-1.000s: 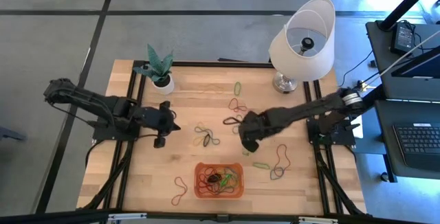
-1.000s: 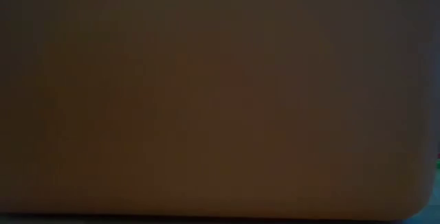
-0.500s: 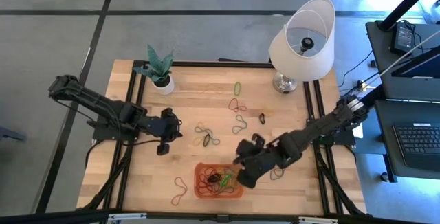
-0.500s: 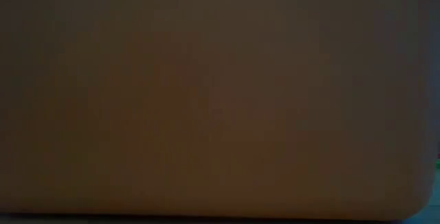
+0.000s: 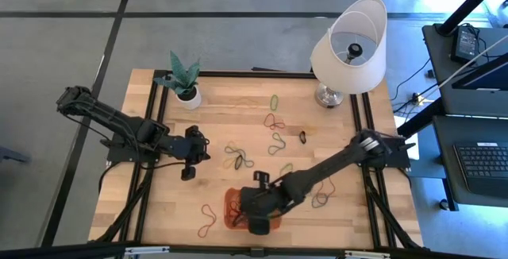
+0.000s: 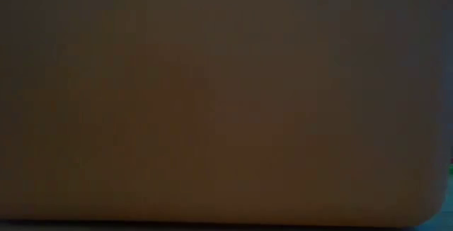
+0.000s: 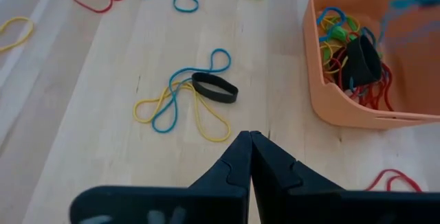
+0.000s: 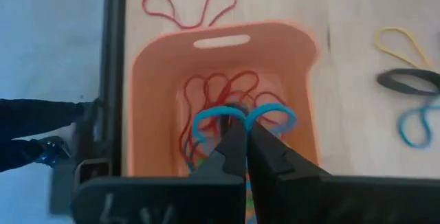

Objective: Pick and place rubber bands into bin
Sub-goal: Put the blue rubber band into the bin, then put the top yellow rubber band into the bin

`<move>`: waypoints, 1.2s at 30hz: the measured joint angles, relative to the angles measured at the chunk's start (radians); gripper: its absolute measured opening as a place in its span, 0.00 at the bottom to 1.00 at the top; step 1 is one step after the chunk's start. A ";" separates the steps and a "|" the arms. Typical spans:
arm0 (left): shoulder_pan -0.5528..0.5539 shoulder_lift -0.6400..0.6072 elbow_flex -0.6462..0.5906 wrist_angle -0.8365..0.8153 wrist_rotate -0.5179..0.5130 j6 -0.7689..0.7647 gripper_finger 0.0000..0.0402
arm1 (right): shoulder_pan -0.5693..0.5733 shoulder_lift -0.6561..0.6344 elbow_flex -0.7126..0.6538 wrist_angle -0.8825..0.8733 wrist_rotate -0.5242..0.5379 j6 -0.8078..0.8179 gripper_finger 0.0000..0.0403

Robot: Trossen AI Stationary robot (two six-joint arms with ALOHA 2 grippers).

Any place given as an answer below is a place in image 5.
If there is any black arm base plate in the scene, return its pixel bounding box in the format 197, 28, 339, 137
106, 133, 162, 164
359, 137, 417, 169

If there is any white cable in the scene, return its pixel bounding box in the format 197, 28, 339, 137
434, 32, 508, 91

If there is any dark monitor screen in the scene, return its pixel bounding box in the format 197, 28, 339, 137
451, 51, 508, 92

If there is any black beam with silver brackets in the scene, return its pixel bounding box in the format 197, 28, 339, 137
0, 241, 508, 259

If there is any black desk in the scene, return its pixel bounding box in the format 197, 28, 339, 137
421, 23, 508, 212

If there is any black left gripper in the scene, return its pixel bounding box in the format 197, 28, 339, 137
170, 125, 210, 182

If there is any red rubber band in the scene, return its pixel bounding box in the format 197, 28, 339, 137
263, 113, 287, 130
229, 199, 243, 221
315, 177, 337, 204
197, 203, 218, 239

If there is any black floor cable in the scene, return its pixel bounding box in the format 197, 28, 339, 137
390, 56, 437, 118

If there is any orange plastic bin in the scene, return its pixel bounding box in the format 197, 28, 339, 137
223, 187, 283, 230

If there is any black slanted pole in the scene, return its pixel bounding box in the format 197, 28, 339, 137
436, 0, 508, 37

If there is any blue rubber band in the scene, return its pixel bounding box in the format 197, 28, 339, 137
224, 141, 256, 170
310, 191, 330, 209
267, 132, 287, 157

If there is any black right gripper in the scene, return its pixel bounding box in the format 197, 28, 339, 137
241, 170, 289, 236

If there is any black keyboard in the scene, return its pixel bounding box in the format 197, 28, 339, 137
452, 141, 508, 201

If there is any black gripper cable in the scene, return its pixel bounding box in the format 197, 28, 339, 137
138, 160, 187, 172

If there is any thin yellow rubber band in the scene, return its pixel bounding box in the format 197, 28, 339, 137
231, 96, 260, 108

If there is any green plant in white pot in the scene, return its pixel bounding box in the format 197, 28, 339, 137
152, 50, 202, 111

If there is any grey floor object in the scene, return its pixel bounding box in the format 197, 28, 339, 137
0, 145, 32, 164

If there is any black desk foot bar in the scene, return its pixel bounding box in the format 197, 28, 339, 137
396, 99, 446, 138

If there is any white shade chrome base lamp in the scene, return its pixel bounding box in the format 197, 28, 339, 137
310, 0, 388, 110

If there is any black power adapter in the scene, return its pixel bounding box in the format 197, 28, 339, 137
450, 25, 482, 64

